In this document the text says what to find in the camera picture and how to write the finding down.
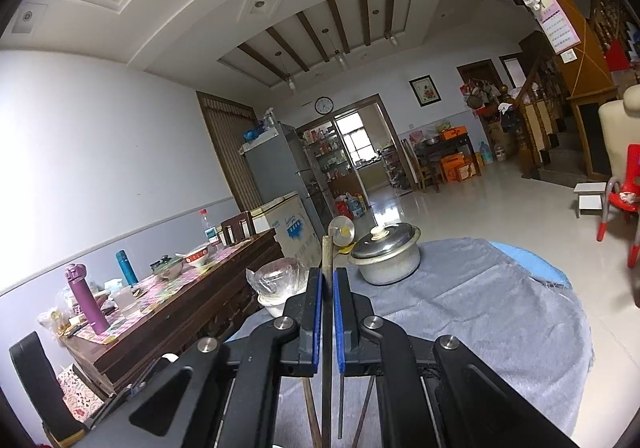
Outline black chair back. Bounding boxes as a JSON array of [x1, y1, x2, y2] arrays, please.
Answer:
[[9, 331, 87, 434]]

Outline glass lidded bowl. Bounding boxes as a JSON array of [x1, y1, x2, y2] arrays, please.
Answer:
[[151, 255, 185, 277]]

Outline blue tablecloth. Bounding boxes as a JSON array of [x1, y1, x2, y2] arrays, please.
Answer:
[[487, 240, 571, 289]]

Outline clear plastic bottle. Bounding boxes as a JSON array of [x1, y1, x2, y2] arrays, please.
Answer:
[[200, 209, 222, 247]]

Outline wooden stair railing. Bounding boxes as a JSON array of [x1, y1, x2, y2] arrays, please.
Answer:
[[500, 82, 561, 179]]

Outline metal pot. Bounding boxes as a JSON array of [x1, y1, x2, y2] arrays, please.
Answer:
[[352, 240, 422, 286]]

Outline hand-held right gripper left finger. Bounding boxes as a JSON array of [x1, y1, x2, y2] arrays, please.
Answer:
[[82, 268, 323, 448]]

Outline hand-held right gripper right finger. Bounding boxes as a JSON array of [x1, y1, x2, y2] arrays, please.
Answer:
[[332, 267, 576, 448]]

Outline white chest freezer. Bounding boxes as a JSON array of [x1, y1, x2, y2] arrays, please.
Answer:
[[250, 192, 321, 266]]

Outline grey tablecloth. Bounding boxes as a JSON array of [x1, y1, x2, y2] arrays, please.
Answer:
[[235, 237, 593, 448]]

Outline wooden door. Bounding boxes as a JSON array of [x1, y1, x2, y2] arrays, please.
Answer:
[[196, 92, 261, 213]]

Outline framed picture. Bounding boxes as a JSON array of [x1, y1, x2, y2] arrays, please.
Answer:
[[409, 76, 434, 107]]

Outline metal pot lid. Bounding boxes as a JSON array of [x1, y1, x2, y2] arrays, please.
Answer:
[[348, 223, 418, 261]]

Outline grey refrigerator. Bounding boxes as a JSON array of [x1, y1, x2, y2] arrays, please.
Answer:
[[243, 124, 331, 249]]

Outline dark wooden table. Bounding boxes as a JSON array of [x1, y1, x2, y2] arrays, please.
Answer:
[[412, 133, 482, 189]]

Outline carved wooden sideboard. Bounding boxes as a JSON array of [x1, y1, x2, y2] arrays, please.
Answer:
[[60, 228, 286, 401]]

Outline beige chair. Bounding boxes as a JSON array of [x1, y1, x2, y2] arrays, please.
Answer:
[[598, 86, 640, 179]]

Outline white step stool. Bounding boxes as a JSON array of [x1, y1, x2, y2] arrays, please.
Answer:
[[573, 182, 612, 217]]

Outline wooden chair back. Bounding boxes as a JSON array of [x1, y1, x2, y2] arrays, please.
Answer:
[[221, 211, 256, 246]]

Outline purple thermos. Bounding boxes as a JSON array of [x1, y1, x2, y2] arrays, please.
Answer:
[[64, 264, 111, 335]]

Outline white red-patterned bowl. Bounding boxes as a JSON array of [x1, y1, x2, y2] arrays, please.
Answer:
[[182, 245, 211, 267]]

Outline red plastic chair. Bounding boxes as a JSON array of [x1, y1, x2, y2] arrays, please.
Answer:
[[597, 144, 640, 243]]

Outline plastic-wrapped bowl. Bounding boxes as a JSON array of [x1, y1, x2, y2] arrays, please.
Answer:
[[246, 258, 308, 301]]

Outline clear plastic container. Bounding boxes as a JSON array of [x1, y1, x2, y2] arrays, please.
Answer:
[[111, 288, 141, 316]]

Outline patterned table mat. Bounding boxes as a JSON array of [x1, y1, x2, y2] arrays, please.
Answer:
[[75, 240, 256, 344]]

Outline pink wall calendar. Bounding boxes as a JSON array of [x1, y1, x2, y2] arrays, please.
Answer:
[[515, 0, 581, 54]]

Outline teal bottle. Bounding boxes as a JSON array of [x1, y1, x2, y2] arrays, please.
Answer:
[[116, 250, 139, 287]]

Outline small white fan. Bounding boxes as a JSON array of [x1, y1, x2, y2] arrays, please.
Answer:
[[328, 216, 357, 256]]

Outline orange cardboard boxes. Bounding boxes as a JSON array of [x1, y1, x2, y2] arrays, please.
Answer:
[[440, 153, 482, 183]]

